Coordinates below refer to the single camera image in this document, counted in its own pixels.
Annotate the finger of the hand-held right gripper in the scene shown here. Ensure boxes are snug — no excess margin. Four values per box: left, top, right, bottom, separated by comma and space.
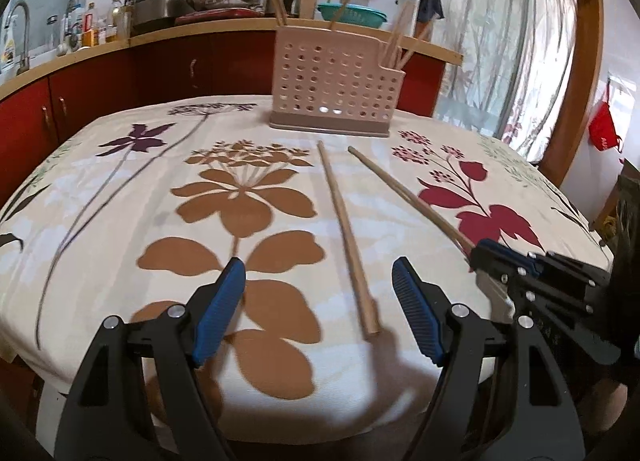
469, 246, 594, 320
478, 239, 609, 287

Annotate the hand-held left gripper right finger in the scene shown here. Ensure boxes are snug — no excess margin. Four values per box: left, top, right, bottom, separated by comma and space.
391, 256, 586, 461

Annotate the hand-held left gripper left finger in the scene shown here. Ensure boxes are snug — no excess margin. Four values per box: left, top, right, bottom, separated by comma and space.
52, 257, 247, 461

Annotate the pink plastic utensil basket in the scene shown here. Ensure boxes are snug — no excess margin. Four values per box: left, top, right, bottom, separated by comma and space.
269, 25, 405, 138

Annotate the bunch of wooden chopsticks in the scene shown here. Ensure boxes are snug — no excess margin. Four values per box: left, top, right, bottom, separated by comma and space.
382, 3, 411, 67

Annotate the floral tablecloth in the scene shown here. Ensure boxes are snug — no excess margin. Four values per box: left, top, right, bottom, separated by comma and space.
0, 94, 617, 448

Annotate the red hanging bag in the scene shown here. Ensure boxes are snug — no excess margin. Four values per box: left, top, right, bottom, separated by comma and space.
588, 83, 625, 152

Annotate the sheer floral curtain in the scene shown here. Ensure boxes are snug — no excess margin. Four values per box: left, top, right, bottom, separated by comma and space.
432, 0, 579, 162

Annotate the red kitchen cabinet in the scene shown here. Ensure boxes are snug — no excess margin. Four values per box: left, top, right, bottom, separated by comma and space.
0, 31, 447, 208

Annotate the clear plastic pitcher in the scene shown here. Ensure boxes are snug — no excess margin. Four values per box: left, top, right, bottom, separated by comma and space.
394, 0, 419, 37

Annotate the teal plastic colander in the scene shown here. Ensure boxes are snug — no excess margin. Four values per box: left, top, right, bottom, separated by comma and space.
315, 0, 387, 24

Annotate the beige kitchen countertop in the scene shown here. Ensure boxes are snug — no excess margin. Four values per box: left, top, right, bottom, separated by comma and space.
0, 16, 464, 102

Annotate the red tray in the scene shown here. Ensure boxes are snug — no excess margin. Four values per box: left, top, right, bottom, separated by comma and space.
174, 8, 264, 26

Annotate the stainless steel pot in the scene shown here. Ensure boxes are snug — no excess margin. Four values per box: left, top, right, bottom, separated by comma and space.
130, 0, 196, 34

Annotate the cooking oil bottle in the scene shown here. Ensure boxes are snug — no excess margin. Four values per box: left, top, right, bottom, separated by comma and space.
108, 0, 126, 42

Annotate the white bottle with red label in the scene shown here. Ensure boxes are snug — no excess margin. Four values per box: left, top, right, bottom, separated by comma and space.
82, 3, 99, 47

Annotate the glass jar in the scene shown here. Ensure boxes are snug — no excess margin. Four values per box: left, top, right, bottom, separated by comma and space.
67, 0, 84, 49

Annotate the metal kitchen faucet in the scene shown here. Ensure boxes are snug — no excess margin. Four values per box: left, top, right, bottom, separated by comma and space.
7, 0, 32, 77

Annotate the wooden door frame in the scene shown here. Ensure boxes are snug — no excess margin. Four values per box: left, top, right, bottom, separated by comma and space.
519, 0, 607, 188

